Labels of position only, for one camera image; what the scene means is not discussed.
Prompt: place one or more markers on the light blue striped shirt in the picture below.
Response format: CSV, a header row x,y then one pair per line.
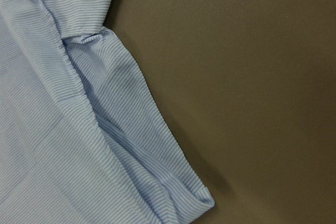
x,y
82,140

